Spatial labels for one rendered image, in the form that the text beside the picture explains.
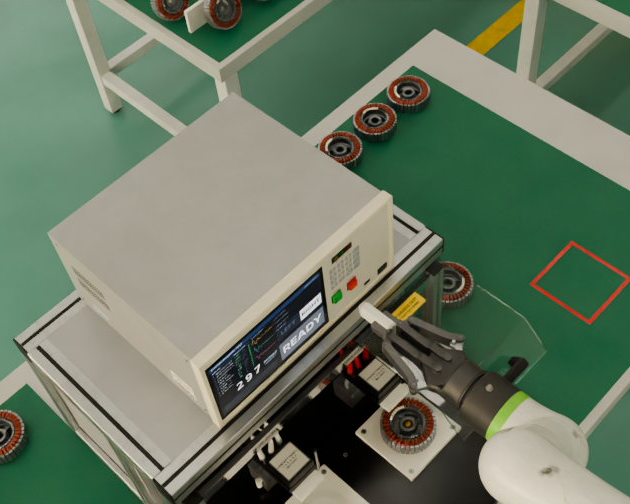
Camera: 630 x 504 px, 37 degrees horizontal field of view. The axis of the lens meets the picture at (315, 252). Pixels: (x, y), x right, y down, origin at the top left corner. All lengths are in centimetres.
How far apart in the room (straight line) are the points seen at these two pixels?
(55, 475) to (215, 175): 76
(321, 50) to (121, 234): 231
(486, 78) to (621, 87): 118
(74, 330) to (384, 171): 95
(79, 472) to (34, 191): 170
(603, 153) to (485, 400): 112
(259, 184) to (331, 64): 215
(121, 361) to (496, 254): 93
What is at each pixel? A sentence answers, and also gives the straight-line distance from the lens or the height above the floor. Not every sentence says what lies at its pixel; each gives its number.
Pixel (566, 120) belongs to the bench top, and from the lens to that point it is 252.
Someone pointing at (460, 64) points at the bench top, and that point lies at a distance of 264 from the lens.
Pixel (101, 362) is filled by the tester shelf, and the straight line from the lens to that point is 173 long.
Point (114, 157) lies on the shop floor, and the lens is 358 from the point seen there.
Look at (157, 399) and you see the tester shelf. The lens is 167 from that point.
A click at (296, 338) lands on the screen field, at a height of 117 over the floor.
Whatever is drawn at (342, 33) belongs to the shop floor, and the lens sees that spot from 388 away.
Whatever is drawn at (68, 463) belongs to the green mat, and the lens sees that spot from 208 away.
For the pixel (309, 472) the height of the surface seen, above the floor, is 89.
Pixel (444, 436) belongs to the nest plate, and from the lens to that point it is 195.
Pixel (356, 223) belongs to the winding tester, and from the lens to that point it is 156.
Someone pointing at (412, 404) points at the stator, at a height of 82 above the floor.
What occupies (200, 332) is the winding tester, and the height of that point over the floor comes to 132.
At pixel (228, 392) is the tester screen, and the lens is 156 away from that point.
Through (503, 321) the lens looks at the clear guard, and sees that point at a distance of 176.
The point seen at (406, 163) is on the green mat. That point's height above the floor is 75.
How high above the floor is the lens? 255
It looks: 54 degrees down
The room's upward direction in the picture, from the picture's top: 8 degrees counter-clockwise
